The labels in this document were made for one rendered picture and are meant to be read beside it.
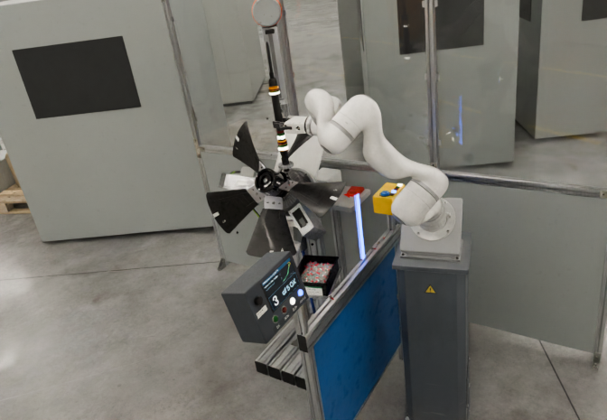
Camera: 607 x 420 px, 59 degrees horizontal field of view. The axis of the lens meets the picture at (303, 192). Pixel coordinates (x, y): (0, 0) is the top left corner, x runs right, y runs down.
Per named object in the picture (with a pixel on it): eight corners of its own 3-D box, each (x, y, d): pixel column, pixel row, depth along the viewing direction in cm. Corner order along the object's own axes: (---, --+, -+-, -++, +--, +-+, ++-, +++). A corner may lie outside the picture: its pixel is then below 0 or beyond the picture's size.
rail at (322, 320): (393, 236, 273) (392, 222, 270) (400, 238, 271) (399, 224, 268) (299, 350, 207) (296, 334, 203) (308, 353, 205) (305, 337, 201)
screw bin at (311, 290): (305, 266, 253) (303, 254, 250) (340, 268, 248) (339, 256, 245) (291, 294, 235) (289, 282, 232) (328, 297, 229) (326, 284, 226)
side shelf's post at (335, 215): (346, 312, 348) (331, 196, 312) (351, 312, 346) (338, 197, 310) (343, 315, 345) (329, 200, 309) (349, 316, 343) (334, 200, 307)
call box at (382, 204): (387, 200, 269) (386, 182, 264) (406, 203, 263) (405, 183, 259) (374, 215, 257) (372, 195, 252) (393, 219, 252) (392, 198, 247)
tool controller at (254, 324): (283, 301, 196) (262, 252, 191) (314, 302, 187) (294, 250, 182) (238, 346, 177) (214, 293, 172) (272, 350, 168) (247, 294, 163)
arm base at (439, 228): (452, 194, 225) (449, 181, 209) (457, 238, 220) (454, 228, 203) (407, 199, 231) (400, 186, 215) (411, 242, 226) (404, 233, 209)
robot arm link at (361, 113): (414, 210, 201) (443, 177, 201) (430, 219, 190) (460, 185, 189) (322, 122, 182) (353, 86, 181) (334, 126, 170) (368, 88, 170)
